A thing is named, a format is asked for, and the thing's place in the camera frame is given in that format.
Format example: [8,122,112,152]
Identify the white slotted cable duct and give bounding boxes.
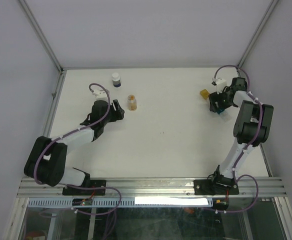
[27,196,213,209]

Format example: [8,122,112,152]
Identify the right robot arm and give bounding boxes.
[208,77,274,195]

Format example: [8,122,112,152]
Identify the weekly pill organizer strip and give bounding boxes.
[199,88,232,121]

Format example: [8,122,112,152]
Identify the clear glass jar gold lid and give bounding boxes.
[127,94,137,111]

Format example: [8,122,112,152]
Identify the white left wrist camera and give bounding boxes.
[91,89,109,101]

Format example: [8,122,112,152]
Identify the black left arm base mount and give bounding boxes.
[62,179,107,196]

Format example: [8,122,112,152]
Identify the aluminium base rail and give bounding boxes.
[17,177,287,198]

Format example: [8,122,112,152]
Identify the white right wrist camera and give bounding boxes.
[211,77,227,94]

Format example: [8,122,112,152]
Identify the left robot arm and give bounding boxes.
[23,99,125,195]

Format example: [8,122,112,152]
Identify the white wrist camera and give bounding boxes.
[211,77,227,94]
[91,89,109,101]

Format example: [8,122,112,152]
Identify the white pill bottle blue label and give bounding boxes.
[111,76,122,88]

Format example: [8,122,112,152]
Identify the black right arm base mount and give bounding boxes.
[193,179,240,196]

